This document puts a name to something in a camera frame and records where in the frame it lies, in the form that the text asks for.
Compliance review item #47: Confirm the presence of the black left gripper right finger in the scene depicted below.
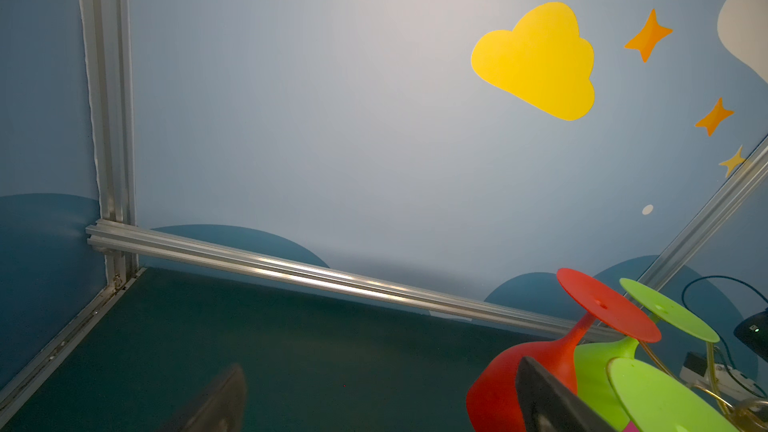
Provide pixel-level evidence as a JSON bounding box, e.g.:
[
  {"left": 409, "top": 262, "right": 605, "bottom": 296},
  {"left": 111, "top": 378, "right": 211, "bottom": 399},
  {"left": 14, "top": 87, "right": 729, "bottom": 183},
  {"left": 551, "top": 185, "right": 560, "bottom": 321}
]
[{"left": 515, "top": 356, "right": 614, "bottom": 432}]

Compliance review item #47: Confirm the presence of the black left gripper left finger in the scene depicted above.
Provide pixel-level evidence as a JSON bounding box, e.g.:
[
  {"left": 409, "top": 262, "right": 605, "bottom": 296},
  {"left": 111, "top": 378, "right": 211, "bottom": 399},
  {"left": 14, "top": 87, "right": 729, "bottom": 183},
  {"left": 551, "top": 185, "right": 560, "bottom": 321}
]
[{"left": 158, "top": 363, "right": 247, "bottom": 432}]

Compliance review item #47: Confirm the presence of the pink wine glass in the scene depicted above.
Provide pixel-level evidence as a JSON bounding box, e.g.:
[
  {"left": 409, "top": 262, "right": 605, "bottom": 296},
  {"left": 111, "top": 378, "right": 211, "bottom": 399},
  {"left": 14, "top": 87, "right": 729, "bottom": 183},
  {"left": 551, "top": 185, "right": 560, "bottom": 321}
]
[{"left": 622, "top": 422, "right": 639, "bottom": 432}]

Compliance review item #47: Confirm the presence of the red wine glass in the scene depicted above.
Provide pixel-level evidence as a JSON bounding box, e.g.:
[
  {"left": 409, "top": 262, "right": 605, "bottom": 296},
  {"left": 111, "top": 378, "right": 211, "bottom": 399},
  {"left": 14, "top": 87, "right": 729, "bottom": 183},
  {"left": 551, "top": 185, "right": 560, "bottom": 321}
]
[{"left": 466, "top": 268, "right": 661, "bottom": 431}]

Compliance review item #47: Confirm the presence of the back green wine glass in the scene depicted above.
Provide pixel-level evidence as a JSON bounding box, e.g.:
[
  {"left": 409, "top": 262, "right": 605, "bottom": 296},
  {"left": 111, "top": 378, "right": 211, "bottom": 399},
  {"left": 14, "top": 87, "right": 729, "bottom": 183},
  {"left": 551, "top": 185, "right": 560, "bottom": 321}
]
[{"left": 574, "top": 278, "right": 720, "bottom": 431}]

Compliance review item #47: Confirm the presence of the green wine glass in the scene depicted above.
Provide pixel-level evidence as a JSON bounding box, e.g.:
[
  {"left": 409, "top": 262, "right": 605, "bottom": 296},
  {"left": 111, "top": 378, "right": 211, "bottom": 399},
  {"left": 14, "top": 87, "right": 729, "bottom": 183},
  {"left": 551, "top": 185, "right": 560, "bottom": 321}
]
[
  {"left": 607, "top": 358, "right": 737, "bottom": 432},
  {"left": 574, "top": 278, "right": 720, "bottom": 431}
]

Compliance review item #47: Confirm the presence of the front green wine glass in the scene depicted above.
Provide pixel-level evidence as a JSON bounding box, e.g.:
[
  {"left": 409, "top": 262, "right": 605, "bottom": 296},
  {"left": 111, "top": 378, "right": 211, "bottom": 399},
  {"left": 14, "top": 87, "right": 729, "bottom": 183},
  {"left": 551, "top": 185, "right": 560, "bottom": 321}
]
[{"left": 607, "top": 358, "right": 737, "bottom": 432}]

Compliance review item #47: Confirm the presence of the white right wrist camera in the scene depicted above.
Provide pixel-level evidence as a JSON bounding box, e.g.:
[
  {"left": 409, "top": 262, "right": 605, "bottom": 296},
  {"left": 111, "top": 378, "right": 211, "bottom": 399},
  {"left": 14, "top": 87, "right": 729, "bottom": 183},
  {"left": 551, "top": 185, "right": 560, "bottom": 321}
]
[{"left": 680, "top": 352, "right": 765, "bottom": 402}]

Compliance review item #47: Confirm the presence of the horizontal aluminium back rail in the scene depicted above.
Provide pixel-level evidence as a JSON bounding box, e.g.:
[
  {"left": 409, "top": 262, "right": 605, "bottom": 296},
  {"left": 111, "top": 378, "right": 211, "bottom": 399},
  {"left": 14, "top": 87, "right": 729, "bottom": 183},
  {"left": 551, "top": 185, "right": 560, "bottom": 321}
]
[{"left": 86, "top": 219, "right": 575, "bottom": 335}]

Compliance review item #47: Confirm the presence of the gold wire glass rack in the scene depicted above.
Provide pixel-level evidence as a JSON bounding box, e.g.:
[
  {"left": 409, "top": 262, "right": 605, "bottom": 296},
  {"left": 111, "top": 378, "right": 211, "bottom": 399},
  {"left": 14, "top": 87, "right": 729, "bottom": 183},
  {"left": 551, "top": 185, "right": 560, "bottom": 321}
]
[{"left": 640, "top": 342, "right": 767, "bottom": 431}]

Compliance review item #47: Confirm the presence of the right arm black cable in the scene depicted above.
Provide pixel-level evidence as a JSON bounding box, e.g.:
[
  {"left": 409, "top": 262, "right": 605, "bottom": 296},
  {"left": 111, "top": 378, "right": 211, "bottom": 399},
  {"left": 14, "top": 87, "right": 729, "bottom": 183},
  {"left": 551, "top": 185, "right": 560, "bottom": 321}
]
[{"left": 680, "top": 274, "right": 768, "bottom": 397}]

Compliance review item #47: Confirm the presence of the right aluminium corner post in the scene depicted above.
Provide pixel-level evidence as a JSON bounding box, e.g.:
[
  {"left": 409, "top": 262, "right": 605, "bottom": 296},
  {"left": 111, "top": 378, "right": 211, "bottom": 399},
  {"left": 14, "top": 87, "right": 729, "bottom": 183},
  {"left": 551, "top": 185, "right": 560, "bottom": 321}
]
[{"left": 638, "top": 137, "right": 767, "bottom": 291}]

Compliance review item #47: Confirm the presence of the aluminium corner post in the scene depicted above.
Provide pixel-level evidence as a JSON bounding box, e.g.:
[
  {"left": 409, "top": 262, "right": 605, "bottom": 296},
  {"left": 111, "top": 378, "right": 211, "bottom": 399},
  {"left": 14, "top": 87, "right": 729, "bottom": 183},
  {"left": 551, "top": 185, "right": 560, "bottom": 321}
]
[
  {"left": 638, "top": 137, "right": 767, "bottom": 291},
  {"left": 1, "top": 0, "right": 139, "bottom": 424}
]

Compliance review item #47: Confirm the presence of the left aluminium corner post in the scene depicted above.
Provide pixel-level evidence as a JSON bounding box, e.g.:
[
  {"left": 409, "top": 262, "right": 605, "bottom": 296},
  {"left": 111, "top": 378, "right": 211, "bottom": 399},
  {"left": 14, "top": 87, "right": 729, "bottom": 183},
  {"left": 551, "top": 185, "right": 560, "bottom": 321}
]
[{"left": 1, "top": 0, "right": 139, "bottom": 424}]

